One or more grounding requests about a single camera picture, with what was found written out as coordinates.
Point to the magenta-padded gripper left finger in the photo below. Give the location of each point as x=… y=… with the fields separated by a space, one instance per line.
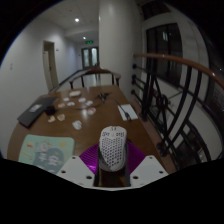
x=75 y=168

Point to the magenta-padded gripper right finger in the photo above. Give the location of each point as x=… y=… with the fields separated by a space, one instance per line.
x=150 y=170

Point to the white perforated computer mouse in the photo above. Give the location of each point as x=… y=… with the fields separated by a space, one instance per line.
x=112 y=150

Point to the pale green printed mouse pad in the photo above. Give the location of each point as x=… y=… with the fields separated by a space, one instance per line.
x=43 y=151

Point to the black pen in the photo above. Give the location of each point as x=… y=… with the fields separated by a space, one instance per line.
x=125 y=114

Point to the small black box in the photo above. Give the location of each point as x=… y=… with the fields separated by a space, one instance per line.
x=50 y=110

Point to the white paper sheet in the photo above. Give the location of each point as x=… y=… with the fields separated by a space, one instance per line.
x=130 y=110

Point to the black closed laptop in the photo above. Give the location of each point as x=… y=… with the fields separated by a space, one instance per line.
x=31 y=113

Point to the wooden armchair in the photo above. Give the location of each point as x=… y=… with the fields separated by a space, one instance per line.
x=95 y=70

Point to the white single door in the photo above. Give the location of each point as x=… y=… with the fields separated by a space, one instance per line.
x=50 y=66

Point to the glazed double door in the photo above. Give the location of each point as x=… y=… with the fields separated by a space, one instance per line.
x=90 y=57

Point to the black railing with wooden handrail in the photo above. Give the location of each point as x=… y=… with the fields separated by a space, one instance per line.
x=186 y=61

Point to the dark framed window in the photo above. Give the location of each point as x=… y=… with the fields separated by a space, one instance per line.
x=163 y=53

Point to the green exit sign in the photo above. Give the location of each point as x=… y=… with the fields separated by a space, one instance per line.
x=89 y=42

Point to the white wall switch plate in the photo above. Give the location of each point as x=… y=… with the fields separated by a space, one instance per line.
x=11 y=66

